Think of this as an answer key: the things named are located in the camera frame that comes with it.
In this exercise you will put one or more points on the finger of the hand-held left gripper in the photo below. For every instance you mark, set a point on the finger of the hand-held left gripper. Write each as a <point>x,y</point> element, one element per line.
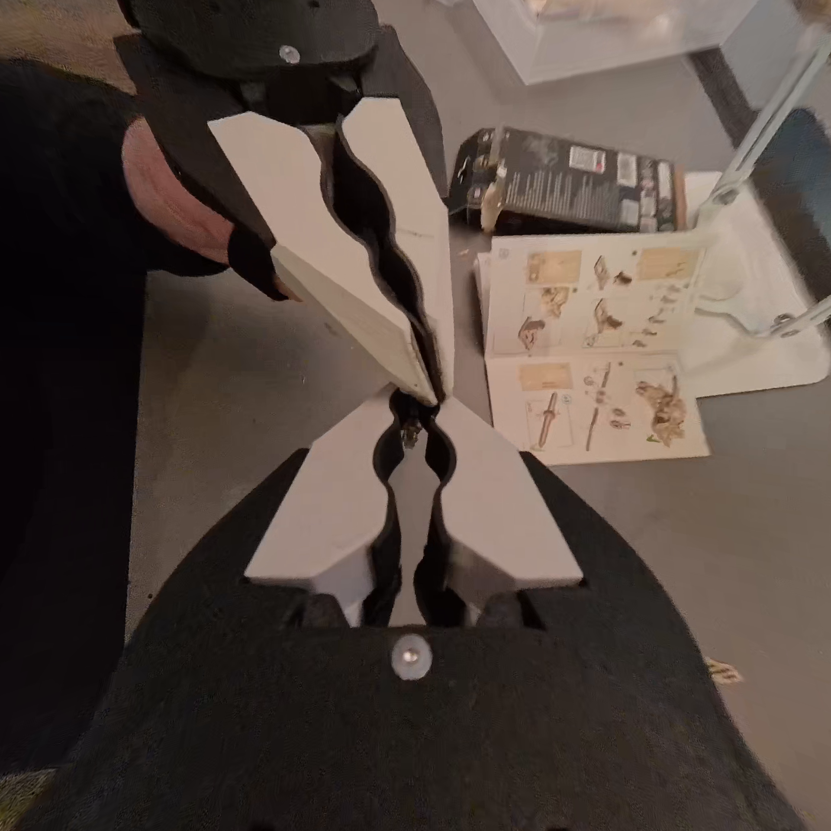
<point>292,214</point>
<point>409,182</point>

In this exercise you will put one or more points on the white-based clear acrylic stand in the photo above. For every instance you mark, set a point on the white-based clear acrylic stand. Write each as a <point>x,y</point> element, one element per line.
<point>753,350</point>

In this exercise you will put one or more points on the dark blue cloth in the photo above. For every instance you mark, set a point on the dark blue cloth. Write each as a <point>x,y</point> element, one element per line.
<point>798,188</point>

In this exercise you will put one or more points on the wooden axle rod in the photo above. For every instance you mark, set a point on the wooden axle rod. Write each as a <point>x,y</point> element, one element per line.
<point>410,428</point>

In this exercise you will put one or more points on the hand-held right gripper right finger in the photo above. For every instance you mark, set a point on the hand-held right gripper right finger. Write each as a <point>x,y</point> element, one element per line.
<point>506,519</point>

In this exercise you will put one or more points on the partly built wooden model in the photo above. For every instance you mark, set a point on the partly built wooden model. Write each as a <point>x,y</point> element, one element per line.
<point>724,670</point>

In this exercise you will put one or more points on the person's left forearm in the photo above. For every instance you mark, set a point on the person's left forearm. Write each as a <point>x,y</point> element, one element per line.
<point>58,162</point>

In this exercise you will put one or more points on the clear plastic storage box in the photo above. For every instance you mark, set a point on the clear plastic storage box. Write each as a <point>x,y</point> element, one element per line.
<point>617,39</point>

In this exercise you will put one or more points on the open instruction booklet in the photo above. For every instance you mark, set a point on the open instruction booklet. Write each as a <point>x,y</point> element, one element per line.
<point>584,363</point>

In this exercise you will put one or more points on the person's left hand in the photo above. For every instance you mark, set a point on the person's left hand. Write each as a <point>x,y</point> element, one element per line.
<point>169,195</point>

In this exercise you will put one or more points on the black model kit box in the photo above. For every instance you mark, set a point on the black model kit box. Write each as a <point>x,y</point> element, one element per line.
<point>552,182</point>

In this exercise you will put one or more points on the person's dark clothing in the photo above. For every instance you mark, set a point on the person's dark clothing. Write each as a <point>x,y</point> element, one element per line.
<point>58,487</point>

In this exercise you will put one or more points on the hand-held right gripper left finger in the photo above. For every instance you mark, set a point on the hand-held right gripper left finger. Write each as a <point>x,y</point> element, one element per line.
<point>318,519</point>

